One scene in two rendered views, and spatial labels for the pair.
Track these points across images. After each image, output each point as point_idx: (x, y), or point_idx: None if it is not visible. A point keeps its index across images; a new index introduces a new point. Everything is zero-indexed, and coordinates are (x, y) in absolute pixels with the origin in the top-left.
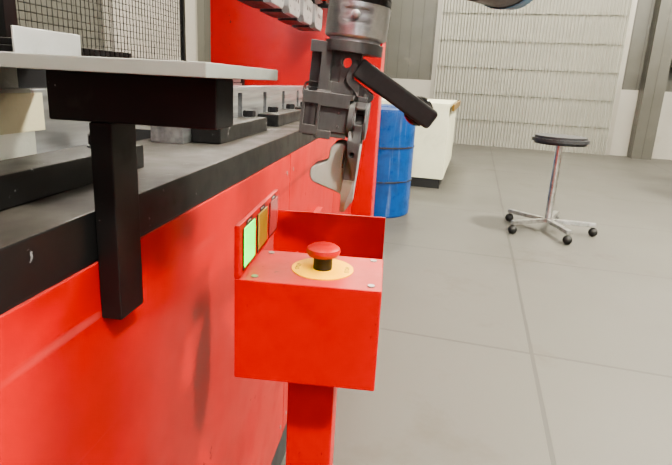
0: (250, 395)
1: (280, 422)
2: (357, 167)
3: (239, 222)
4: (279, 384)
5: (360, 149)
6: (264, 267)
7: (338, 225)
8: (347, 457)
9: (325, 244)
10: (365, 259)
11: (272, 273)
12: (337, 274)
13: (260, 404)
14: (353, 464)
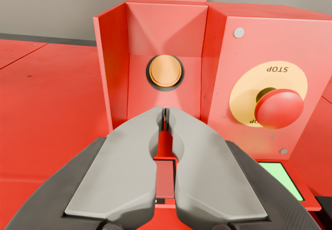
0: (97, 77)
1: (49, 47)
2: (148, 152)
3: (307, 210)
4: (38, 57)
5: (137, 199)
6: (258, 147)
7: (114, 95)
8: None
9: (282, 112)
10: (230, 44)
11: (276, 139)
12: (292, 79)
13: (81, 67)
14: None
